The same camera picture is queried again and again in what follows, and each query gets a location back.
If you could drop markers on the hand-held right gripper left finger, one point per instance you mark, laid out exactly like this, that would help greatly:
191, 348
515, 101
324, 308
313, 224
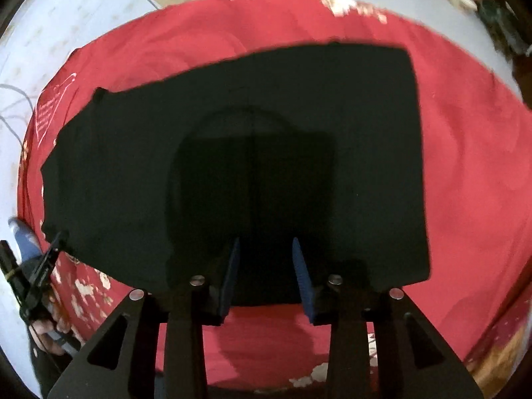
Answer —
231, 274

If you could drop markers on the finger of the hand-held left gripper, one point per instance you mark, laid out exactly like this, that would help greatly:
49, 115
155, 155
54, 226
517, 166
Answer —
43, 268

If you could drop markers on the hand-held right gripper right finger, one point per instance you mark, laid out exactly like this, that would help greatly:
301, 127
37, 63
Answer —
302, 274

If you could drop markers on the black pants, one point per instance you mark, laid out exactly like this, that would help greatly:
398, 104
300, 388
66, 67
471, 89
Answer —
332, 133

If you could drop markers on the person's left hand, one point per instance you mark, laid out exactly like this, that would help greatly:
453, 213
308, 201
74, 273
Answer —
48, 336

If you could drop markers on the person's leg in dark jeans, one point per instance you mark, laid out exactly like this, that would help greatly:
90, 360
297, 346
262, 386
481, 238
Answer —
46, 376

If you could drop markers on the red floral bedsheet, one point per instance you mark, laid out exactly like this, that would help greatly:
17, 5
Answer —
457, 174

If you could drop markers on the pile of clothes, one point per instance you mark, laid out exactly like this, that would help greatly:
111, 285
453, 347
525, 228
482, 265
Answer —
501, 25

